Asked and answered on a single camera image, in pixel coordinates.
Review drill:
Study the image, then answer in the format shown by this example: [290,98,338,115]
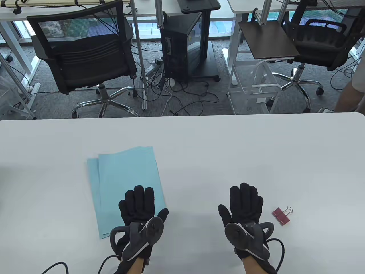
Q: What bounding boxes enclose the person's left hand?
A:
[115,185,169,252]

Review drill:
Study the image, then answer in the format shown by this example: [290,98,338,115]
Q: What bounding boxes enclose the person's right hand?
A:
[218,183,264,226]

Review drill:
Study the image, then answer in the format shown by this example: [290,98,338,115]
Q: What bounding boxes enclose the light blue paper sheet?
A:
[98,146,167,239]
[87,157,101,229]

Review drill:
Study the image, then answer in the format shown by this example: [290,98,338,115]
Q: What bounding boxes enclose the red binder clip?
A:
[272,206,294,226]

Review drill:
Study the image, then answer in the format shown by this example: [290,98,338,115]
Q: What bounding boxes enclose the person's left forearm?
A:
[114,248,152,274]

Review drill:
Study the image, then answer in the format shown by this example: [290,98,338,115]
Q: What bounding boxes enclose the person's right forearm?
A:
[235,251,278,274]

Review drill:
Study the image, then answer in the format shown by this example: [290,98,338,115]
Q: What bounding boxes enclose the grey left wrist tracker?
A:
[111,216,165,261]

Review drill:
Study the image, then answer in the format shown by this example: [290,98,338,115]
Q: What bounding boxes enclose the grey wrist tracker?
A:
[225,221,275,259]
[111,216,165,261]

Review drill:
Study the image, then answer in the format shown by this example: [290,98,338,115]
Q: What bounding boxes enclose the grey right wrist tracker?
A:
[225,221,275,259]

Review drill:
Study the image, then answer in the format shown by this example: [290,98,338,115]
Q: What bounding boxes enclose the white power strip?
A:
[146,58,164,77]

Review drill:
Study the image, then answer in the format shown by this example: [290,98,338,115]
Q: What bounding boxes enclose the black computer tower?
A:
[160,11,211,84]

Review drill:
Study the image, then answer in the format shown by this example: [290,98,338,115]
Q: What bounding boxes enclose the black mesh office chair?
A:
[27,0,140,119]

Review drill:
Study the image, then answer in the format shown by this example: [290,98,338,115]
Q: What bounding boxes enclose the dark brown board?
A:
[238,21,300,60]

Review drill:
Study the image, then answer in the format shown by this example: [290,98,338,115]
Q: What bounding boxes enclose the white metal rack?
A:
[0,76,36,120]

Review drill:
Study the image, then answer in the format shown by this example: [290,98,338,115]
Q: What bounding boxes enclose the black office chair with armrests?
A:
[272,0,357,113]

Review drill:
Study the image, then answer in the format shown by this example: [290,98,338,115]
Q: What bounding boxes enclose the black monitor stand cart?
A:
[177,0,221,83]

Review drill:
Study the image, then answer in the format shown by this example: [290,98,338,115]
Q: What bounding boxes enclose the black right glove cable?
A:
[264,238,285,273]

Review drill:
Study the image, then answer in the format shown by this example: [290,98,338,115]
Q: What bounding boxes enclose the black glove cable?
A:
[264,238,285,273]
[40,255,123,274]

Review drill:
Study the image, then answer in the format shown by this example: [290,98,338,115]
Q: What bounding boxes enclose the black left glove cable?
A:
[40,255,123,274]

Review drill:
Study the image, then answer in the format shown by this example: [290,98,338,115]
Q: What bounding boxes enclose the white floor cable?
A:
[160,78,176,116]

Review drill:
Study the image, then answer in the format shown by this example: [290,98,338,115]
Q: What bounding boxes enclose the white wire basket cart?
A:
[227,60,282,115]

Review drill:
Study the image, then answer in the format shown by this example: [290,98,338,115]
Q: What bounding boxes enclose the bundle of black floor cables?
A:
[140,57,220,116]

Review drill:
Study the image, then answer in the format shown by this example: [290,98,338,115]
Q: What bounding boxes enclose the aluminium profile post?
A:
[278,0,289,25]
[133,0,148,110]
[257,0,271,25]
[155,0,165,29]

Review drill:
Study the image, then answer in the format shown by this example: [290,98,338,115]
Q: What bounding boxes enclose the cream perforated rail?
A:
[0,0,106,9]

